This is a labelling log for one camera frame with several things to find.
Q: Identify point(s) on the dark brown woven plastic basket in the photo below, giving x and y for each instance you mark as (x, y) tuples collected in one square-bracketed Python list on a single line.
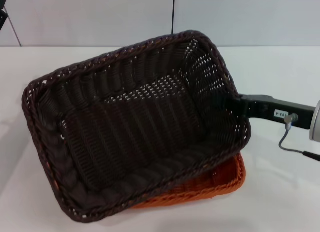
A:
[(130, 132)]

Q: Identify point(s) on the orange woven plastic basket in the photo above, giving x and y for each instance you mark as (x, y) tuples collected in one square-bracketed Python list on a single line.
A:
[(225, 187)]

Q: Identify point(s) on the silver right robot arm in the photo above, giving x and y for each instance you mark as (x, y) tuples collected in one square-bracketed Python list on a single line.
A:
[(315, 122)]

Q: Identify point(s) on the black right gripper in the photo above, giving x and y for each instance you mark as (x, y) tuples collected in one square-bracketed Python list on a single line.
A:
[(277, 112)]

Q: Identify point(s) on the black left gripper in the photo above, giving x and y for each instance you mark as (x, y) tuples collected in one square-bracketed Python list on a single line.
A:
[(3, 20)]

